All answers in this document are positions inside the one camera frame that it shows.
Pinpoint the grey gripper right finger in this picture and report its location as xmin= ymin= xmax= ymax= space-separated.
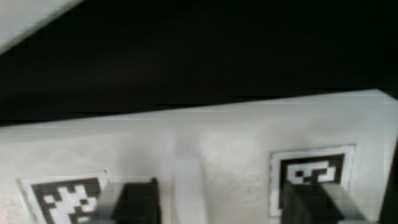
xmin=281 ymin=183 xmax=370 ymax=224

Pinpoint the white cabinet body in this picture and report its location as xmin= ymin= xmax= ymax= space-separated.
xmin=0 ymin=0 xmax=398 ymax=224

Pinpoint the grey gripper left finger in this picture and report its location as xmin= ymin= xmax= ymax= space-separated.
xmin=98 ymin=178 xmax=162 ymax=224

